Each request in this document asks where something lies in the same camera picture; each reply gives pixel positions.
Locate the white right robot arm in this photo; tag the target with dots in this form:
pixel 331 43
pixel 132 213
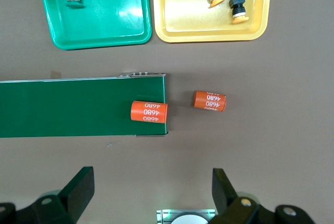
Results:
pixel 189 220

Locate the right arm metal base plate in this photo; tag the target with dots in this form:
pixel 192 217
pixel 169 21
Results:
pixel 163 216

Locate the yellow plastic tray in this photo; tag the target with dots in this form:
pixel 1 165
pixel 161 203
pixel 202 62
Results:
pixel 188 23

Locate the green conveyor belt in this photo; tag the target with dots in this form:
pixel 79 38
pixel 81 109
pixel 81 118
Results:
pixel 65 106

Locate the green plastic tray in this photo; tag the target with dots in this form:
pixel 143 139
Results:
pixel 104 20

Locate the orange cylinder white print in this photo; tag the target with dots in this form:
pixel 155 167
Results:
pixel 210 101
pixel 148 111

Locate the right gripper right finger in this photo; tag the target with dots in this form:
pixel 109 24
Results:
pixel 224 195

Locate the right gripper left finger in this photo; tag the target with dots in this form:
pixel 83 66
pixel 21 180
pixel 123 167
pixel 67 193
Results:
pixel 75 192

